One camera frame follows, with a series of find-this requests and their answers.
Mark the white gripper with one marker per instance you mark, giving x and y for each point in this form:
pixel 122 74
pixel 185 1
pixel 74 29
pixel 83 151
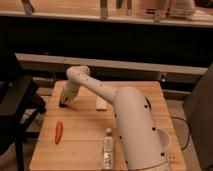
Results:
pixel 67 95

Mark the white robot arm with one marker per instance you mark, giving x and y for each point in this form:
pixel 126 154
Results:
pixel 141 141

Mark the dark chair left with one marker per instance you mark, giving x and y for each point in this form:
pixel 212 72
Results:
pixel 19 105

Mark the clear plastic water bottle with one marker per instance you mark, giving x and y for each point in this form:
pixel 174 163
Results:
pixel 108 151

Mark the green bowl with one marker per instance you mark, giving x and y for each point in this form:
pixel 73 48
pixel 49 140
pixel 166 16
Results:
pixel 148 103

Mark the white plastic cup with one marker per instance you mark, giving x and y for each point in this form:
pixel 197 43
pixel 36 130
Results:
pixel 165 138

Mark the dark cabinet right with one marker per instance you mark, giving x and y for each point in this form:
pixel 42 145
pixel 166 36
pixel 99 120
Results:
pixel 198 108

